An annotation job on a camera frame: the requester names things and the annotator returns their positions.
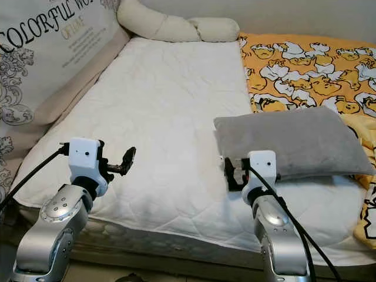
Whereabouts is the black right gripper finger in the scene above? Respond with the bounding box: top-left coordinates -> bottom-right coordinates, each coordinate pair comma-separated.
223,156 -> 237,192

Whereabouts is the grey pillow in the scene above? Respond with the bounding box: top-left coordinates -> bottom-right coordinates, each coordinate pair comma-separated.
213,106 -> 376,182

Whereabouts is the white quilted mattress pad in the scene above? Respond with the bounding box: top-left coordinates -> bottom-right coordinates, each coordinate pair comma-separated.
12,36 -> 376,265

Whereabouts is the beige quilted mattress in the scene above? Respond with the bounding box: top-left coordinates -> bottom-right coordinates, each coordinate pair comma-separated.
15,200 -> 376,280

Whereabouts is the dark grey left robot leg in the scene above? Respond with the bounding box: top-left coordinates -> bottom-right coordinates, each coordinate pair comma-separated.
115,272 -> 145,282

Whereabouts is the white ornament print bed cushion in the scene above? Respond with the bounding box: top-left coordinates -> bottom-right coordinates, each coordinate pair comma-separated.
0,0 -> 130,206

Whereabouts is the cream knotted bolster cushion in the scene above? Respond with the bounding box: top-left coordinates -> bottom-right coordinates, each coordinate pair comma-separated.
116,0 -> 240,43

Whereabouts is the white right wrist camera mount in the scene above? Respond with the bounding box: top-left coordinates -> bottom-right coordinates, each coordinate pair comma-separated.
241,150 -> 278,203

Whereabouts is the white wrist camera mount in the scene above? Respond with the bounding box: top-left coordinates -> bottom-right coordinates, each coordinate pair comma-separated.
68,137 -> 103,197
241,150 -> 278,203

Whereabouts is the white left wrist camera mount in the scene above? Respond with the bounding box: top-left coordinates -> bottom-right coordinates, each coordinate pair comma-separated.
68,137 -> 103,197

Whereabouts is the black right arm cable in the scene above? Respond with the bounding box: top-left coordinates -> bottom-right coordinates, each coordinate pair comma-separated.
247,164 -> 344,282

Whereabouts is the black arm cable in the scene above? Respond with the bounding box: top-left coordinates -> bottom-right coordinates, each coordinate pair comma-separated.
247,164 -> 344,282
0,143 -> 71,212

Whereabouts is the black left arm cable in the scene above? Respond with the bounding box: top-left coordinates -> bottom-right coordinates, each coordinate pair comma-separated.
0,143 -> 71,212

